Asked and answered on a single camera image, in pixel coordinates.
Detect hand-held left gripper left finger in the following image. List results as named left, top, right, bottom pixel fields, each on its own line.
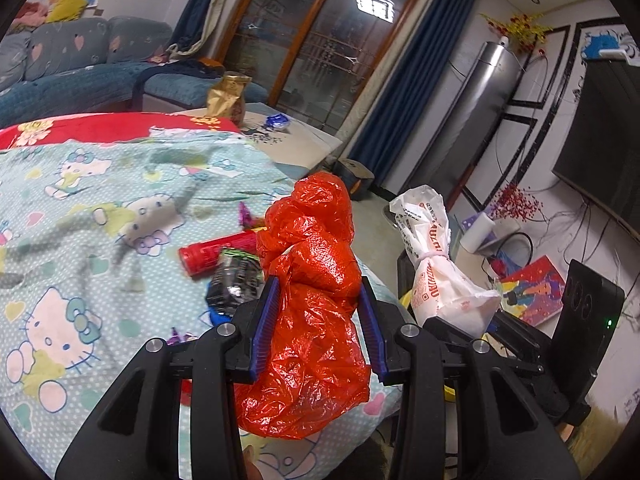
left=55, top=275, right=281, bottom=480

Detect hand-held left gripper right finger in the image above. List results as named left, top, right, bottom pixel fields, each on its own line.
left=357, top=275, right=583, bottom=480

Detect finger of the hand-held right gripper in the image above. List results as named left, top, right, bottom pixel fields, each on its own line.
left=487, top=317, right=547, bottom=376
left=424, top=316, right=473, bottom=346

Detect white printed plastic bag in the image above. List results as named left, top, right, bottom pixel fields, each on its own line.
left=389, top=185, right=502, bottom=336

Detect red plastic bag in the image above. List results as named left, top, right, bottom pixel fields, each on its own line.
left=235, top=171, right=373, bottom=441

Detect black snack wrapper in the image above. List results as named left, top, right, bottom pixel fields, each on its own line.
left=206, top=247, right=265, bottom=317

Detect person's left hand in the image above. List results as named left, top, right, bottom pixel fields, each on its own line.
left=242, top=447, right=262, bottom=480

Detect colourful painting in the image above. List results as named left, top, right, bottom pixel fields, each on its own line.
left=500, top=255, right=568, bottom=326

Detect red can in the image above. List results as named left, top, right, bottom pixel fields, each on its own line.
left=179, top=230, right=261, bottom=277

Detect white paper roll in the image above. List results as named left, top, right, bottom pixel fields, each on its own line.
left=460, top=211, right=496, bottom=252

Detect purple orange snack wrapper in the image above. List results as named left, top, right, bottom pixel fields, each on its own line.
left=239, top=202, right=268, bottom=233

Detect red berry branches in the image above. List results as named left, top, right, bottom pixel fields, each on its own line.
left=487, top=182, right=543, bottom=221

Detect black orange box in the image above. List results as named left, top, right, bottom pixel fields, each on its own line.
left=336, top=159, right=376, bottom=198

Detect cartoon cat printed blanket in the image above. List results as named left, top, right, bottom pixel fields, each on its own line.
left=0, top=135, right=406, bottom=480

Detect beige coffee table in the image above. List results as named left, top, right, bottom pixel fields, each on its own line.
left=172, top=102, right=346, bottom=181

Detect black television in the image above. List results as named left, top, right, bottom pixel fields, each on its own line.
left=552, top=57, right=640, bottom=241

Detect silver tower air conditioner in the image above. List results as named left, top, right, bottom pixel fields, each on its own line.
left=425, top=40, right=521, bottom=211

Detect gold foil bag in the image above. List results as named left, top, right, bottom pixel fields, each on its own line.
left=207, top=72, right=252, bottom=126

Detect blue curtain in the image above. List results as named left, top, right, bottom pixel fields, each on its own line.
left=172, top=0, right=233, bottom=58
left=347, top=0, right=483, bottom=186

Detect red blanket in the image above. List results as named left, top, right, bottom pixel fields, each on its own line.
left=0, top=112, right=241, bottom=151

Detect dark clothes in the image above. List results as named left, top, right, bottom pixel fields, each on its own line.
left=135, top=57, right=226, bottom=86

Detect wooden glass sliding door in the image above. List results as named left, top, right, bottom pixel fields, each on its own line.
left=220, top=0, right=426, bottom=136

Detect yellow artificial flowers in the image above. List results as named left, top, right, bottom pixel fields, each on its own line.
left=480, top=10, right=553, bottom=53

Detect blue grey sofa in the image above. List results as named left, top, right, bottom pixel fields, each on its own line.
left=0, top=16, right=268, bottom=131

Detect beige curtain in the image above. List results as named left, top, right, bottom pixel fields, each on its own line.
left=200, top=0, right=266, bottom=57

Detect pink clothes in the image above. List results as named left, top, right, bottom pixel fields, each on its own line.
left=17, top=2, right=51, bottom=28

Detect blue wall decal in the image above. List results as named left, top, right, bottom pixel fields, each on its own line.
left=580, top=27, right=638, bottom=61

